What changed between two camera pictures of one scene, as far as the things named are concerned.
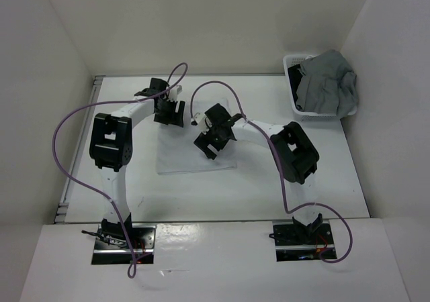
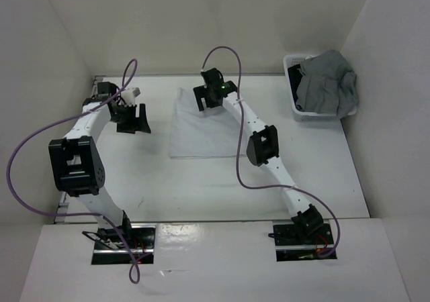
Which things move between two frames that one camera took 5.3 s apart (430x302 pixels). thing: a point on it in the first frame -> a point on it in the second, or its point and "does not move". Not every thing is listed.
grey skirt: (328, 84) does not move
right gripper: (205, 139) -> (201, 92)
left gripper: (173, 118) -> (140, 124)
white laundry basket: (289, 60) does not move
